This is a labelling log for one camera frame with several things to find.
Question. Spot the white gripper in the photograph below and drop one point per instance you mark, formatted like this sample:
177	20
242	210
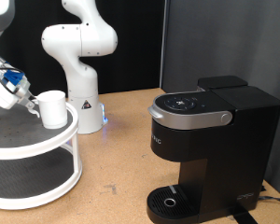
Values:
3	96

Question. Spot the black Keurig coffee machine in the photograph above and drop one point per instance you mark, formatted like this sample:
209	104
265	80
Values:
233	155

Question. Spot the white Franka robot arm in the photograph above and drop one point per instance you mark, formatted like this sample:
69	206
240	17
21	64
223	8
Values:
81	40

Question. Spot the white two-tier turntable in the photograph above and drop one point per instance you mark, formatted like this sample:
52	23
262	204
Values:
28	133

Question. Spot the black curtain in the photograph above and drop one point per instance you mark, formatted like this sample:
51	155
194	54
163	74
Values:
137	46

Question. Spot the black drip tray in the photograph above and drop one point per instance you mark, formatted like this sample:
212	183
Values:
160	202

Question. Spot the grey partition panel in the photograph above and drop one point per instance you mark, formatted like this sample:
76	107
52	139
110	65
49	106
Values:
193	31

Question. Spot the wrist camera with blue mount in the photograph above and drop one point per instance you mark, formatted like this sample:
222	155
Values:
13	77

